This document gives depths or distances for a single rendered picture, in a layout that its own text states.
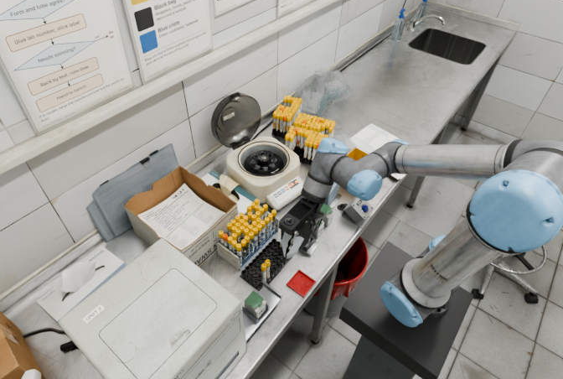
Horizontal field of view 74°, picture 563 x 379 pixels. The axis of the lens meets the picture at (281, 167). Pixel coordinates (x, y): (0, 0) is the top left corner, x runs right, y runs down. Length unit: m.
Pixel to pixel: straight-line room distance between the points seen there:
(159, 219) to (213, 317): 0.57
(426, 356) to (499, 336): 1.30
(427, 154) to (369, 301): 0.48
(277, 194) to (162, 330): 0.70
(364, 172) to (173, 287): 0.51
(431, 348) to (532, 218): 0.62
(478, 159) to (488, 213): 0.20
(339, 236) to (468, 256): 0.66
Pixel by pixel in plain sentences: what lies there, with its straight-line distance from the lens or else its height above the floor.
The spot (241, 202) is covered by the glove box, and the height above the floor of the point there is 0.94.
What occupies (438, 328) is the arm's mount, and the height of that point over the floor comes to 0.94.
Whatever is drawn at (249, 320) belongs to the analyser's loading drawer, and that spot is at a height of 0.92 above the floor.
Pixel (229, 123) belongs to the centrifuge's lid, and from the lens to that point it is 1.52.
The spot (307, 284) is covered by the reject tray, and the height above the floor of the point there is 0.88.
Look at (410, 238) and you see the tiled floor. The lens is 2.57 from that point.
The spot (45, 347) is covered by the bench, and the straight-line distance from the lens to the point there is 1.31.
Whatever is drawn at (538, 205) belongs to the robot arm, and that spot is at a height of 1.57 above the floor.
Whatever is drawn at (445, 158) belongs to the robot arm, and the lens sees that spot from 0.88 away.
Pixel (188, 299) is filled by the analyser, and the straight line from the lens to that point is 0.90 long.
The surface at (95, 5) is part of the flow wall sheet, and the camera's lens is 1.08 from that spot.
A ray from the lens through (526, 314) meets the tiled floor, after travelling 2.58.
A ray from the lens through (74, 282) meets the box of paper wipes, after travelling 1.27.
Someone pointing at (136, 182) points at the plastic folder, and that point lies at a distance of 1.37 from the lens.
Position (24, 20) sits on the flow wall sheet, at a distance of 1.02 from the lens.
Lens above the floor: 1.96
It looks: 44 degrees down
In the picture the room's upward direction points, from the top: 2 degrees clockwise
